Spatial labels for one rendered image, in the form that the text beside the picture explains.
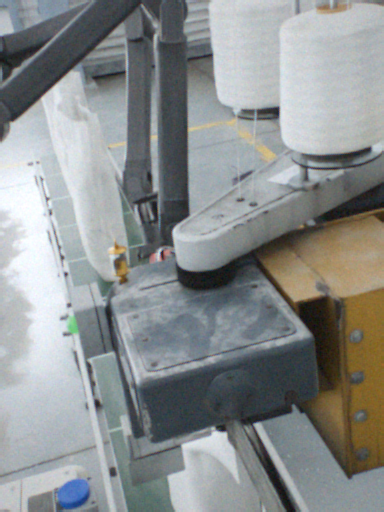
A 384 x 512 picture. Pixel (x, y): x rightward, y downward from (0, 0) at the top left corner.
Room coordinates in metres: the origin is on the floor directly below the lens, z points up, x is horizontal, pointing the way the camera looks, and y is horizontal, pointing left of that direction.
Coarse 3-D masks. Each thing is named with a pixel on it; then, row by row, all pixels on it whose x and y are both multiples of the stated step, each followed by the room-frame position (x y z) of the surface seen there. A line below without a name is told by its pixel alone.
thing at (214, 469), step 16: (192, 448) 1.16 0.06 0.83; (208, 448) 1.12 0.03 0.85; (224, 448) 1.08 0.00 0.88; (192, 464) 1.15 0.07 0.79; (208, 464) 1.14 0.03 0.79; (224, 464) 1.07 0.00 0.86; (240, 464) 1.15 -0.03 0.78; (176, 480) 1.23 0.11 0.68; (192, 480) 1.14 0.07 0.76; (208, 480) 1.13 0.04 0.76; (224, 480) 1.13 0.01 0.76; (240, 480) 1.13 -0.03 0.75; (176, 496) 1.29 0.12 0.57; (192, 496) 1.14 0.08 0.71; (208, 496) 1.13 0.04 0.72; (224, 496) 1.13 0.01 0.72; (240, 496) 1.13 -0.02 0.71; (256, 496) 1.15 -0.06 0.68
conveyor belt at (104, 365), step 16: (112, 352) 2.22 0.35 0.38; (96, 368) 2.14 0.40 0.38; (112, 368) 2.12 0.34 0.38; (112, 384) 2.03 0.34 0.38; (112, 400) 1.94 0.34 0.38; (112, 416) 1.86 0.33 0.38; (112, 432) 1.78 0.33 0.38; (128, 480) 1.57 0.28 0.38; (160, 480) 1.55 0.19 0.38; (128, 496) 1.52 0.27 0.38; (144, 496) 1.51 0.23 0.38; (160, 496) 1.50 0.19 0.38
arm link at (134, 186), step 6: (132, 180) 1.59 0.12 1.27; (138, 180) 1.58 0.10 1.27; (132, 186) 1.58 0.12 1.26; (138, 186) 1.58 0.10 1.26; (132, 192) 1.57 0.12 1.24; (138, 192) 1.57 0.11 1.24; (156, 192) 1.57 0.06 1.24; (132, 198) 1.57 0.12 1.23; (138, 198) 1.56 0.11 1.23; (144, 198) 1.57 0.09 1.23; (150, 198) 1.59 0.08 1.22; (138, 204) 1.60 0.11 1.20
